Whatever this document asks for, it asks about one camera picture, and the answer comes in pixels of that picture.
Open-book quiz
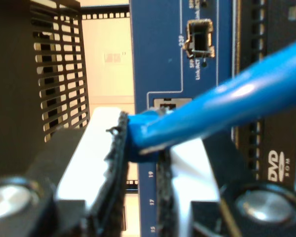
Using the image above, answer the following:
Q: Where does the blue network cable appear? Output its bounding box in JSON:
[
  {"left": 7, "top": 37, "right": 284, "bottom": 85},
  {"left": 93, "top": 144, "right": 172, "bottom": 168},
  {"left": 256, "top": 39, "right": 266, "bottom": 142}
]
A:
[{"left": 127, "top": 37, "right": 296, "bottom": 165}]

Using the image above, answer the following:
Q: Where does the black vented panel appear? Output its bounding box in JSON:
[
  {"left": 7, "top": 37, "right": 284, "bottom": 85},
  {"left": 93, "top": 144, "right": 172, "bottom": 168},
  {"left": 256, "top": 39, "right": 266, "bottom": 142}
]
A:
[{"left": 0, "top": 0, "right": 91, "bottom": 144}]

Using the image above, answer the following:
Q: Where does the black rack server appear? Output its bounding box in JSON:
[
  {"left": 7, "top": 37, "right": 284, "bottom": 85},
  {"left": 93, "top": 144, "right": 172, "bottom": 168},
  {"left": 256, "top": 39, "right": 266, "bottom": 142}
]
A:
[{"left": 233, "top": 0, "right": 296, "bottom": 196}]

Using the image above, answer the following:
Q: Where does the blue network switch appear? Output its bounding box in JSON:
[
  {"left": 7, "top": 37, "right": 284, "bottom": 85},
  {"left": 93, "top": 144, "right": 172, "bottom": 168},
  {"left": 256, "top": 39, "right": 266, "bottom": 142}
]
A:
[{"left": 129, "top": 0, "right": 240, "bottom": 237}]

